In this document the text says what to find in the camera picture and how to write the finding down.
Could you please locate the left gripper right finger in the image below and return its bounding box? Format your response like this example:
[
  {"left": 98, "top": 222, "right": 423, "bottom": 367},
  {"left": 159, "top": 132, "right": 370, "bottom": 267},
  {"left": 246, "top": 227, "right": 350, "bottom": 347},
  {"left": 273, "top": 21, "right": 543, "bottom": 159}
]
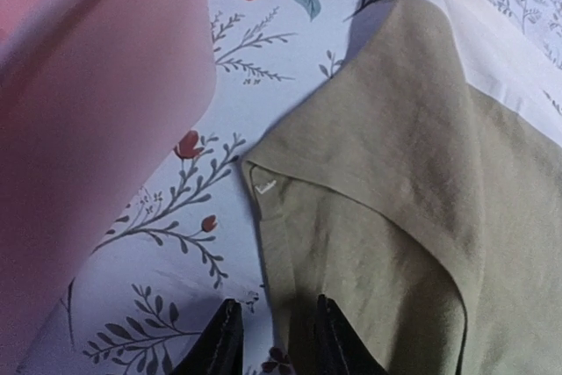
[{"left": 313, "top": 294, "right": 388, "bottom": 375}]

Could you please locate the pink divided storage box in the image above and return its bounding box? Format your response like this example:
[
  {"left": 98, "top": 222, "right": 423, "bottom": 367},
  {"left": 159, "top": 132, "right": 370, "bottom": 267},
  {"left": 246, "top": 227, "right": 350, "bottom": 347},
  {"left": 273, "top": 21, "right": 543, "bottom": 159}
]
[{"left": 1, "top": 0, "right": 216, "bottom": 374}]

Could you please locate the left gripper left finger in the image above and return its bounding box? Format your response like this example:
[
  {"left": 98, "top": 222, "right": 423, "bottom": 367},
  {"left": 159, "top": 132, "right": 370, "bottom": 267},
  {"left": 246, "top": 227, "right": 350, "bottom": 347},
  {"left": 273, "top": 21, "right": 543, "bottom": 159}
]
[{"left": 171, "top": 299, "right": 244, "bottom": 375}]

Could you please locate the floral table mat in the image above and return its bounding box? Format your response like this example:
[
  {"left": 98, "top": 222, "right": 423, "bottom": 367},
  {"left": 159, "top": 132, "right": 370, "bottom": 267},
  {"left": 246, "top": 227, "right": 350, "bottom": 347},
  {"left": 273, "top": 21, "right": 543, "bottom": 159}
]
[{"left": 17, "top": 0, "right": 562, "bottom": 375}]

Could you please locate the khaki underwear cream waistband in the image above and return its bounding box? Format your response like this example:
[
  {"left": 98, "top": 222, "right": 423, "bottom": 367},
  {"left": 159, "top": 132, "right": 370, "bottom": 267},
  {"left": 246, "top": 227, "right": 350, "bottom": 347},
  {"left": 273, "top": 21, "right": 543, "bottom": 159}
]
[{"left": 242, "top": 0, "right": 561, "bottom": 374}]

